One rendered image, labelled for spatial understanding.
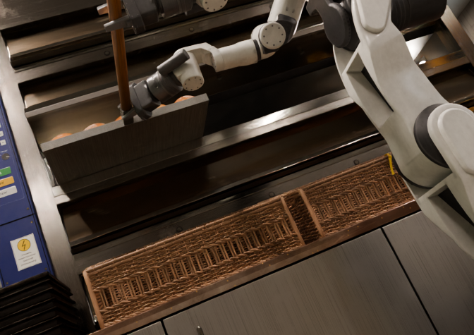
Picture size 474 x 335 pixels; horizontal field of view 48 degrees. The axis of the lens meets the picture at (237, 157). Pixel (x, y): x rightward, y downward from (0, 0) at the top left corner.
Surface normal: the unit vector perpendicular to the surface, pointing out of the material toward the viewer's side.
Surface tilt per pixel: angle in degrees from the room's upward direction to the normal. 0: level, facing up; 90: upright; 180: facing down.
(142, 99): 90
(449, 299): 90
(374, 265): 90
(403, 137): 85
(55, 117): 171
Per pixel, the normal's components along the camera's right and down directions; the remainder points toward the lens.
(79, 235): -0.03, -0.66
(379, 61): 0.37, -0.04
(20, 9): 0.11, -0.40
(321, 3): -0.91, 0.33
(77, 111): 0.40, 0.79
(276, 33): 0.18, 0.17
